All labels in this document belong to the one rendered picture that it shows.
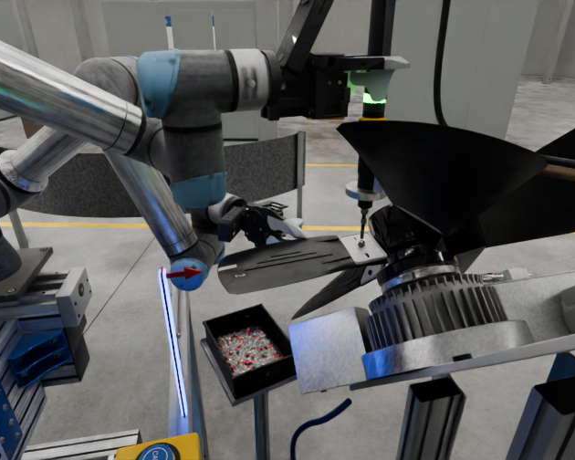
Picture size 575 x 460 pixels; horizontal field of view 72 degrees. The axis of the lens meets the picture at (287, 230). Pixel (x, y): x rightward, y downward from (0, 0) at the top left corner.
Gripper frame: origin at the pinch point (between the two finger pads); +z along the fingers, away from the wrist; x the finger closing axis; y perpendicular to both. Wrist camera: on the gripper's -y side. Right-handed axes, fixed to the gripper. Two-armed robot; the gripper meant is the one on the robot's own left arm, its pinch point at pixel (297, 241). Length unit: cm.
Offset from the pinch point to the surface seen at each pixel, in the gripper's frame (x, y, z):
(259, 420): 50, 0, -7
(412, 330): 5.2, -4.6, 25.8
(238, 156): 18, 117, -135
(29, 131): 79, 186, -674
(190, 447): 14.5, -34.6, 11.2
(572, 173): -20.9, 0.1, 38.6
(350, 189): -12.6, -0.1, 9.9
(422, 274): -0.6, 3.3, 23.2
